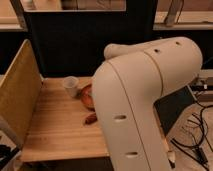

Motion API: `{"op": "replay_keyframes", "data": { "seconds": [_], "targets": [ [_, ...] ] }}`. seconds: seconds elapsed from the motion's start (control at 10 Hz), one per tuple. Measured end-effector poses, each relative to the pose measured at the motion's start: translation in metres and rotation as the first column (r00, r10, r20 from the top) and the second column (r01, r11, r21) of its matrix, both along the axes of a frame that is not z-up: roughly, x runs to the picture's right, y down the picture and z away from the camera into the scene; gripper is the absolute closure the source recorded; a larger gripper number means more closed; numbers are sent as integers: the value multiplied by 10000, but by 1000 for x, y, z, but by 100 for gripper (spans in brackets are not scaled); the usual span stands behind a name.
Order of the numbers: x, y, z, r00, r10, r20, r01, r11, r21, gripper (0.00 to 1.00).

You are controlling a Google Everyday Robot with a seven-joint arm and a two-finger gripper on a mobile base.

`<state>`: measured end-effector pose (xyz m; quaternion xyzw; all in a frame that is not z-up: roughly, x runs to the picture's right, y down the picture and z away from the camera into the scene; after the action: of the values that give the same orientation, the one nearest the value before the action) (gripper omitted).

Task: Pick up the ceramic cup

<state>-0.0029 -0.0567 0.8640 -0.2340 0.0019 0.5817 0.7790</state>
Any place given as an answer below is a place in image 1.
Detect dark grey side panel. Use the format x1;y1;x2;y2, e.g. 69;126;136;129
154;86;195;135

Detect black back panel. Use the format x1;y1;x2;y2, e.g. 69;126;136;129
24;0;158;77

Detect reddish brown bowl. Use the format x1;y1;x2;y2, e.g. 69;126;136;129
80;84;94;110

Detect white ceramic cup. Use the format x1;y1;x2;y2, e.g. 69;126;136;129
62;76;79;98

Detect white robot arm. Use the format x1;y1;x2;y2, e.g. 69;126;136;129
92;37;202;171

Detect black floor cables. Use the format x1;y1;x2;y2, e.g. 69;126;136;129
170;99;213;165

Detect small brown food piece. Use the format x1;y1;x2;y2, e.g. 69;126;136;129
84;113;97;125

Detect yellow wooden side panel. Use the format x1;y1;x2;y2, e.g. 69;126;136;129
0;39;42;148

